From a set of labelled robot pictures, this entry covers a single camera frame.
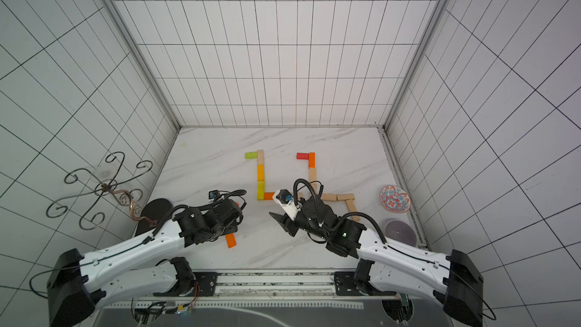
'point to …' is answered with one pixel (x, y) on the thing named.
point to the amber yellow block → (260, 172)
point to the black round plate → (156, 210)
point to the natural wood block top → (260, 157)
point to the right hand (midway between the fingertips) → (276, 200)
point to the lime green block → (251, 155)
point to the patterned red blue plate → (395, 199)
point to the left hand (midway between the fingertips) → (223, 226)
